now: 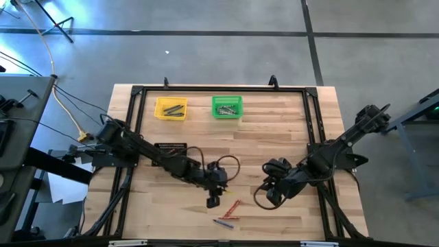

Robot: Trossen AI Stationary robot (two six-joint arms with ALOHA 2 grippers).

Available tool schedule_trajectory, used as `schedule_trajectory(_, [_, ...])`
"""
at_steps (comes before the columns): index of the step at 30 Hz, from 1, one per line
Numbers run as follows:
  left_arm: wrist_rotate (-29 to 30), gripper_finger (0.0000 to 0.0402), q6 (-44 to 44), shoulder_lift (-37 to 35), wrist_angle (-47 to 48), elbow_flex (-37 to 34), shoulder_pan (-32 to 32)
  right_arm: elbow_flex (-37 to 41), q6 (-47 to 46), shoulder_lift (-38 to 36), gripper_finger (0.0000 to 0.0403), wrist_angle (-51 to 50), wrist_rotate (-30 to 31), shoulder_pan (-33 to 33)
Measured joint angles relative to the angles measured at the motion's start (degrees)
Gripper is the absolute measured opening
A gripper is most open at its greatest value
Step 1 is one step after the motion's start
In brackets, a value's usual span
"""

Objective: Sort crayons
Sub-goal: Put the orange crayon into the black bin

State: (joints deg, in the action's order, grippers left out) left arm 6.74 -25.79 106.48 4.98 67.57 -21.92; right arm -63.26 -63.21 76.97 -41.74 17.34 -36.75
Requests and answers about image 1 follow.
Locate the black desk beam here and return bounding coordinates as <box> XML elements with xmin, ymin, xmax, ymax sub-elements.
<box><xmin>24</xmin><ymin>146</ymin><xmax>94</xmax><ymax>185</ymax></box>

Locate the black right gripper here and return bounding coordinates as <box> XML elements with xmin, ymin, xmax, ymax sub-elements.
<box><xmin>262</xmin><ymin>157</ymin><xmax>309</xmax><ymax>207</ymax></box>

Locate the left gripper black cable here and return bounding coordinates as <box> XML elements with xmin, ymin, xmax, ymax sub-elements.
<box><xmin>215</xmin><ymin>154</ymin><xmax>241</xmax><ymax>183</ymax></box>

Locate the black table frame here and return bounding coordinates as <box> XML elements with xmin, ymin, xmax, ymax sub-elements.
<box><xmin>82</xmin><ymin>84</ymin><xmax>368</xmax><ymax>241</ymax></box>

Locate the black floor stand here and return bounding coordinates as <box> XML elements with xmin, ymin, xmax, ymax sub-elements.
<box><xmin>33</xmin><ymin>0</ymin><xmax>75</xmax><ymax>44</ymax></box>

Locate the black floor cable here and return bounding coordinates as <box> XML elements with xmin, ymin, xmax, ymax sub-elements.
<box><xmin>54</xmin><ymin>85</ymin><xmax>108</xmax><ymax>113</ymax></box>

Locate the grey metal table stand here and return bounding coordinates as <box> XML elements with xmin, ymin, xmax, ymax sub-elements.
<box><xmin>383</xmin><ymin>88</ymin><xmax>439</xmax><ymax>200</ymax></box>

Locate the white paper sheet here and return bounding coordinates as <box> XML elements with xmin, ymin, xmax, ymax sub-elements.
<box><xmin>46</xmin><ymin>171</ymin><xmax>90</xmax><ymax>205</ymax></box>

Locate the black device with green light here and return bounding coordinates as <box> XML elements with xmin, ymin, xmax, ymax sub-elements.
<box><xmin>425</xmin><ymin>104</ymin><xmax>439</xmax><ymax>121</ymax></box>

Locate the black plastic basket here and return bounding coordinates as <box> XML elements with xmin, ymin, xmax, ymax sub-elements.
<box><xmin>152</xmin><ymin>142</ymin><xmax>189</xmax><ymax>168</ymax></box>

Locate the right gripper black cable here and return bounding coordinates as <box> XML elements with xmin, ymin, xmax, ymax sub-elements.
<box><xmin>252</xmin><ymin>181</ymin><xmax>285</xmax><ymax>211</ymax></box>

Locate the white label strip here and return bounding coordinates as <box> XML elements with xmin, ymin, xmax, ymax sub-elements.
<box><xmin>300</xmin><ymin>241</ymin><xmax>340</xmax><ymax>247</ymax></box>
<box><xmin>108</xmin><ymin>239</ymin><xmax>148</xmax><ymax>247</ymax></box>

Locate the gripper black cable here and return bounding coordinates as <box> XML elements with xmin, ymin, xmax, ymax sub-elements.
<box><xmin>252</xmin><ymin>181</ymin><xmax>285</xmax><ymax>211</ymax></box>
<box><xmin>215</xmin><ymin>154</ymin><xmax>241</xmax><ymax>183</ymax></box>

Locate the grey side desk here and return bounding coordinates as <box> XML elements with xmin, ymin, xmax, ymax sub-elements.
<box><xmin>0</xmin><ymin>74</ymin><xmax>57</xmax><ymax>243</ymax></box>

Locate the yellow floor cable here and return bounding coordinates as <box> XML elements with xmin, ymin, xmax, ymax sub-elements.
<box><xmin>13</xmin><ymin>0</ymin><xmax>91</xmax><ymax>143</ymax></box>

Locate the green plastic basket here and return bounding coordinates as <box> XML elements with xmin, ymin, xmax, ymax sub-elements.
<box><xmin>211</xmin><ymin>95</ymin><xmax>244</xmax><ymax>120</ymax></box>

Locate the yellow plastic basket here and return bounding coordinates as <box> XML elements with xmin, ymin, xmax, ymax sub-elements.
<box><xmin>153</xmin><ymin>97</ymin><xmax>189</xmax><ymax>122</ymax></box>

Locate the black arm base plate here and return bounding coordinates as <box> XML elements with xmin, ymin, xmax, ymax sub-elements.
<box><xmin>91</xmin><ymin>142</ymin><xmax>142</xmax><ymax>168</ymax></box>
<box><xmin>307</xmin><ymin>141</ymin><xmax>369</xmax><ymax>172</ymax></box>

